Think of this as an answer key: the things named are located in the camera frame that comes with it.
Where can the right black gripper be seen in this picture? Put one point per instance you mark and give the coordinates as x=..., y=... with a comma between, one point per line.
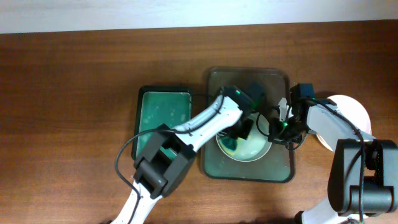
x=275, y=136

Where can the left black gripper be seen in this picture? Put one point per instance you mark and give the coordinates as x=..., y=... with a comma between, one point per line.
x=245, y=136

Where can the green yellow sponge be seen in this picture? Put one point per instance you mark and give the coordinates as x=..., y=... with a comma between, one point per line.
x=229, y=145

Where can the white plate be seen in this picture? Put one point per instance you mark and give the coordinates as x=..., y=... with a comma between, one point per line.
x=354, y=121
x=255, y=146

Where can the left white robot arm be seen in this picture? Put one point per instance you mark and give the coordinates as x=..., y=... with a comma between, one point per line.
x=169, y=153

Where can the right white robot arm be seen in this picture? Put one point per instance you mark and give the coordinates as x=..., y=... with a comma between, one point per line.
x=363, y=176

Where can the dark grey serving tray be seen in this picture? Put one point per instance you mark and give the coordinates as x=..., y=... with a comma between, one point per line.
x=276, y=163

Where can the green water tray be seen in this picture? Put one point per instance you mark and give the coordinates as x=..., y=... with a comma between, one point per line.
x=170, y=105

